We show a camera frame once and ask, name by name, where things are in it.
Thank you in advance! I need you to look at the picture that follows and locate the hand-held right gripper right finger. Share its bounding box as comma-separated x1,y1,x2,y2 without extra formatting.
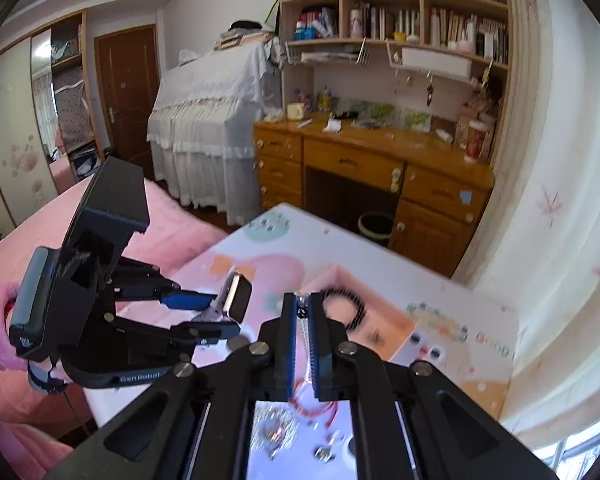
312,292,561,480

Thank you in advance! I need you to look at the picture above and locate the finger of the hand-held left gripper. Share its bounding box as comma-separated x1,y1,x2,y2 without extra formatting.
112,259,217,311
106,317,242,362

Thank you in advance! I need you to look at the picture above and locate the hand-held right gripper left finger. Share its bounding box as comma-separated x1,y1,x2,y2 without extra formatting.
45,292,298,480

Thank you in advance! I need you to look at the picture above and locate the silver chain necklace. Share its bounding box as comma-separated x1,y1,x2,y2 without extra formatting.
297,293,315,391

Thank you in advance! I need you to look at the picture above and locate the silver wristwatch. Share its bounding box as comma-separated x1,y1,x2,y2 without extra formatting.
192,270,254,323

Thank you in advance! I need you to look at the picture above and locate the pink jewelry tray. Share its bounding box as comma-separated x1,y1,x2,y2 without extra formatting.
305,264,417,362

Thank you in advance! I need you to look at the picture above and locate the cartoon printed table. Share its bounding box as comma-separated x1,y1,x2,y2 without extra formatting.
82,202,520,480

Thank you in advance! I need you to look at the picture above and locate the black wastebasket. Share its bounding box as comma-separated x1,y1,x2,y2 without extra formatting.
357,211,396,249

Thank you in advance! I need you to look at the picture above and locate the floral sliding door wardrobe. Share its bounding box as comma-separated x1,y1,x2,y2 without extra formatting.
0,9,104,247

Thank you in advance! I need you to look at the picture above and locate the white cloth-covered piano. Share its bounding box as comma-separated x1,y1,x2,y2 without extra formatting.
146,39,287,227

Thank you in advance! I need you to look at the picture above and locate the wooden desk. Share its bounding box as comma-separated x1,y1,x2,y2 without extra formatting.
252,111,496,279

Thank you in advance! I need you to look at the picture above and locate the brown wooden door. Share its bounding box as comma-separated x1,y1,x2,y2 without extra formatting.
93,25,161,182

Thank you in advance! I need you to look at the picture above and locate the window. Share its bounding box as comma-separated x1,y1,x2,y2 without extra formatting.
530,417,600,480

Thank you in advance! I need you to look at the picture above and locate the white floral curtain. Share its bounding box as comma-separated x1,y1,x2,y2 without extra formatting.
452,0,600,453

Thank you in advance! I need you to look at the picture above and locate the white hanging shelf drawer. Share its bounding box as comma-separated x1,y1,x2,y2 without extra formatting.
399,47,474,81

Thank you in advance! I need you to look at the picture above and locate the black beaded bracelet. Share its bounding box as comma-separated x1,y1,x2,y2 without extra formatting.
323,287,367,332

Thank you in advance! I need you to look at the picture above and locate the red string bracelet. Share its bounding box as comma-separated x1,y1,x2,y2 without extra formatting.
289,382,337,419

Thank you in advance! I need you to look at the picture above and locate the silver sparkly necklace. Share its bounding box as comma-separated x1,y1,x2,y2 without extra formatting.
252,404,302,461

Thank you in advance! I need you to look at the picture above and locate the colourful beaded bracelet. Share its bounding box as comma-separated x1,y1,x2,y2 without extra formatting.
409,304,469,344

